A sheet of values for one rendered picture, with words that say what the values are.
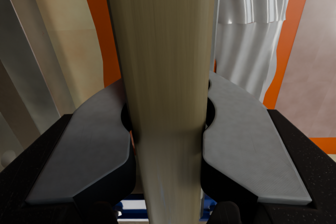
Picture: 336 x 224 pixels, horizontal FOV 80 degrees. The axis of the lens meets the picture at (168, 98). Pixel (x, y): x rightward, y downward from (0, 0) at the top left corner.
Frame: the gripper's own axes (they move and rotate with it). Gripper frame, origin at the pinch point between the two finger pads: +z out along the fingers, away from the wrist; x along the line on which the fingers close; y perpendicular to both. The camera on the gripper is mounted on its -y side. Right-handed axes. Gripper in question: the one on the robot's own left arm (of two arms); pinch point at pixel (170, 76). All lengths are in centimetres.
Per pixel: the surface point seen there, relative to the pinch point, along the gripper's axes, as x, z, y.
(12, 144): -20.7, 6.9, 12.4
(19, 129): -126, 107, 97
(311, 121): 19.0, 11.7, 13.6
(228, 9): 5.7, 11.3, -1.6
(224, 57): 5.9, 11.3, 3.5
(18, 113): -120, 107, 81
